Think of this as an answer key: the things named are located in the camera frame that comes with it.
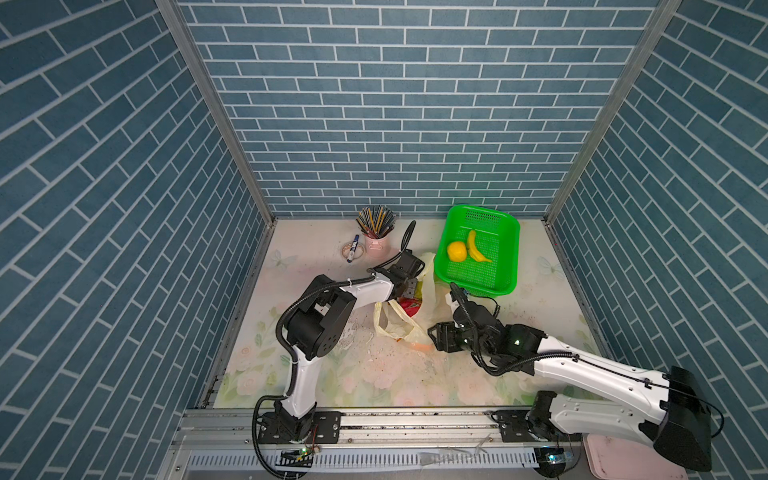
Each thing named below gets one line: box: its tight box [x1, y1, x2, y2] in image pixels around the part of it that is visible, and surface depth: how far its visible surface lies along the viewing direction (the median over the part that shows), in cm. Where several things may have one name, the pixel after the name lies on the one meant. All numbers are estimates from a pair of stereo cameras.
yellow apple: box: [447, 241, 467, 263], surface depth 106 cm
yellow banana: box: [468, 230, 492, 263], surface depth 110 cm
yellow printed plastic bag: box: [374, 254, 447, 344], surface depth 78 cm
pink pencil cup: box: [364, 235, 391, 256], surface depth 104 cm
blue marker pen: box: [346, 234, 360, 263], surface depth 109 cm
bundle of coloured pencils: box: [355, 205, 396, 239], surface depth 104 cm
